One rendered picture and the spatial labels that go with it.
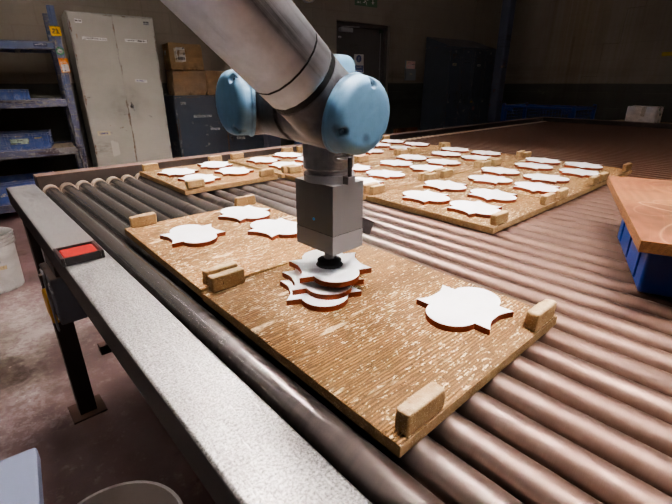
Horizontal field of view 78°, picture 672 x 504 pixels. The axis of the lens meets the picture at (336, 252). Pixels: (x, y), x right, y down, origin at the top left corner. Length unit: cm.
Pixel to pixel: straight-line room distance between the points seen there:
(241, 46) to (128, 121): 494
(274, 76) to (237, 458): 35
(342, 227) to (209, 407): 30
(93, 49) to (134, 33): 45
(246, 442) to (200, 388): 10
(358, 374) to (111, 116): 492
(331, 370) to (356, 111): 29
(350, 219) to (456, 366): 25
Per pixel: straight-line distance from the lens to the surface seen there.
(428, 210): 112
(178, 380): 55
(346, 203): 61
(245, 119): 51
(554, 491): 46
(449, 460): 45
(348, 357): 52
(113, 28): 530
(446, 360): 53
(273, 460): 44
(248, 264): 78
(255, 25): 36
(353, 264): 67
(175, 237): 94
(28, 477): 58
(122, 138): 529
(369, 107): 41
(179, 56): 558
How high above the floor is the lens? 124
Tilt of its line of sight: 22 degrees down
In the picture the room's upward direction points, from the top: straight up
